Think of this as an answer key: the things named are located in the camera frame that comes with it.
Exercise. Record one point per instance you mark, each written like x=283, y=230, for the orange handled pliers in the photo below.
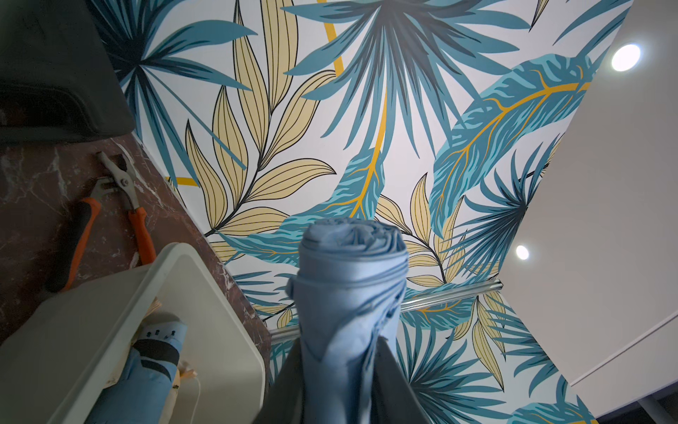
x=110, y=210

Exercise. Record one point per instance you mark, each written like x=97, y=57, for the white plastic storage box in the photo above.
x=55, y=366

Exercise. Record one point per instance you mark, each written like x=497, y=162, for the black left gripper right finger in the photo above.
x=393, y=400

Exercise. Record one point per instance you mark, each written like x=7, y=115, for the right aluminium corner post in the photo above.
x=418, y=303

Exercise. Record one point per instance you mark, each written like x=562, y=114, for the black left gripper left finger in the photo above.
x=285, y=401

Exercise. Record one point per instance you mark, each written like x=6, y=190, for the light blue umbrella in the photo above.
x=348, y=292

